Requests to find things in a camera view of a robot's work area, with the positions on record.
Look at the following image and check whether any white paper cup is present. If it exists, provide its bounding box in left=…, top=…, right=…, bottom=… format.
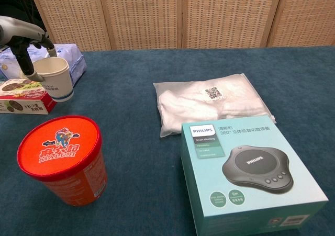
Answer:
left=33, top=57, right=75, bottom=103

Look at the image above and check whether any blue table mat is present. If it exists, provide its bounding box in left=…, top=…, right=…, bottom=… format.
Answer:
left=0, top=46, right=335, bottom=236

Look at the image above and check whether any wicker folding screen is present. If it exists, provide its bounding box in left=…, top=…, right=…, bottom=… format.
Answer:
left=28, top=0, right=335, bottom=51

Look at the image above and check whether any pale blue tissue pack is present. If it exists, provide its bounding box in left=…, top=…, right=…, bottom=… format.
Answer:
left=0, top=43, right=87, bottom=88

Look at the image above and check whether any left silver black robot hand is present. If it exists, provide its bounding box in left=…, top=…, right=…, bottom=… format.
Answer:
left=0, top=15, right=57, bottom=82

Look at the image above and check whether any red green cookie box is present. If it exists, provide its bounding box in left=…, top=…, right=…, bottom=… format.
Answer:
left=0, top=78, right=58, bottom=115

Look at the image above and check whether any orange lidded food tub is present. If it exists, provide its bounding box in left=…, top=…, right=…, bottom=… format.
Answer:
left=17, top=115, right=108, bottom=207

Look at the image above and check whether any teal Philips speaker box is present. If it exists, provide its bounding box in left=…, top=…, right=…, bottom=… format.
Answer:
left=180, top=115, right=329, bottom=236

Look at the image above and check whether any white plastic bag package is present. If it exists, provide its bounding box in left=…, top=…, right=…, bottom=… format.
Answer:
left=152, top=73, right=277, bottom=139

